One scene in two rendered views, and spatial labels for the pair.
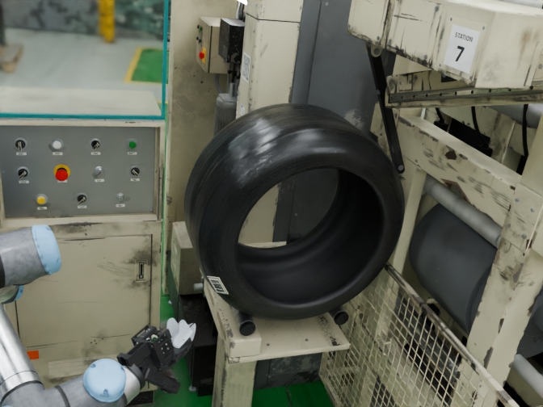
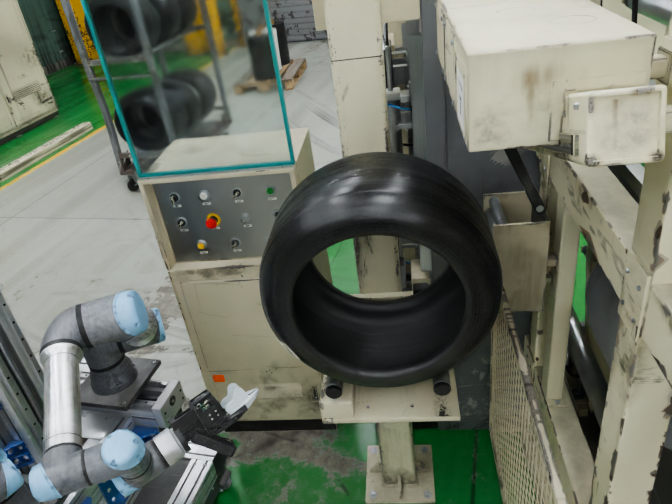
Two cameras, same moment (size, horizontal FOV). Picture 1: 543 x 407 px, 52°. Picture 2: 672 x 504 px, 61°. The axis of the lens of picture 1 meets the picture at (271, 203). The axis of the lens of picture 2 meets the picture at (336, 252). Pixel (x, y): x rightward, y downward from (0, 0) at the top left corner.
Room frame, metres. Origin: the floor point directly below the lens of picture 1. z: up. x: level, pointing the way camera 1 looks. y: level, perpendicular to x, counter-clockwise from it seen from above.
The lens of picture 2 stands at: (0.30, -0.56, 1.97)
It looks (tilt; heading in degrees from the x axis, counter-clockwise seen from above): 31 degrees down; 29
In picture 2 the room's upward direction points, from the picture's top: 8 degrees counter-clockwise
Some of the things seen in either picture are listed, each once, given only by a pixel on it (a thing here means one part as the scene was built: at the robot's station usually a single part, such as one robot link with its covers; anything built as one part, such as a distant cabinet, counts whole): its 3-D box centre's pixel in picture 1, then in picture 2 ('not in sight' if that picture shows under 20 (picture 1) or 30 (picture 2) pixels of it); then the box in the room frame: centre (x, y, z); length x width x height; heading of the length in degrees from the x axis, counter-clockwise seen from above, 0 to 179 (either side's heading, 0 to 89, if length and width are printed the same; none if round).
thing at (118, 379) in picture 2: not in sight; (110, 368); (1.19, 0.86, 0.77); 0.15 x 0.15 x 0.10
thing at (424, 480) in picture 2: not in sight; (399, 470); (1.66, 0.06, 0.02); 0.27 x 0.27 x 0.04; 20
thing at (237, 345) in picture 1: (230, 309); (341, 364); (1.38, 0.08, 0.84); 0.36 x 0.09 x 0.06; 20
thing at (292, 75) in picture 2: not in sight; (268, 53); (7.26, 3.99, 0.38); 1.20 x 0.80 x 0.76; 19
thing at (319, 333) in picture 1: (272, 315); (390, 372); (1.42, -0.05, 0.80); 0.37 x 0.36 x 0.02; 110
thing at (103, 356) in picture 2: not in sight; (100, 340); (1.19, 0.85, 0.88); 0.13 x 0.12 x 0.14; 134
